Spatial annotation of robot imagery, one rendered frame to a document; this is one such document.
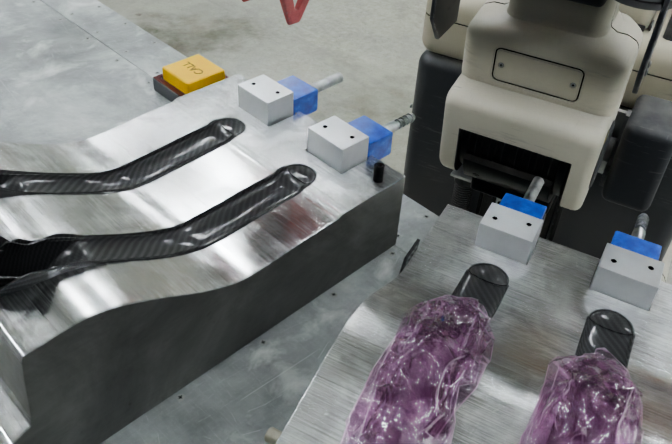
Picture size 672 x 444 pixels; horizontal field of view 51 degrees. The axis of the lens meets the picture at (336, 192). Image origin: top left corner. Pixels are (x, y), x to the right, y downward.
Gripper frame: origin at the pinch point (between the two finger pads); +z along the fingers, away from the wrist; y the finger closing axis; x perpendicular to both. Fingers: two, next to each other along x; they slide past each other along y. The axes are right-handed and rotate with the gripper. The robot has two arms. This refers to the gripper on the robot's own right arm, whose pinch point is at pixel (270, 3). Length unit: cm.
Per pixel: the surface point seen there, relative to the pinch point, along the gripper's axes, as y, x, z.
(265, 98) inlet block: 1.4, -1.8, 9.4
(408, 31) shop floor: -119, 179, 98
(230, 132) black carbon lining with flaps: 0.2, -5.6, 12.6
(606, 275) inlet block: 37.2, 6.2, 13.5
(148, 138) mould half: -4.4, -12.4, 12.8
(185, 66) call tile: -21.9, 4.0, 17.2
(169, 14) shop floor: -195, 110, 99
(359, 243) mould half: 17.5, -3.6, 17.4
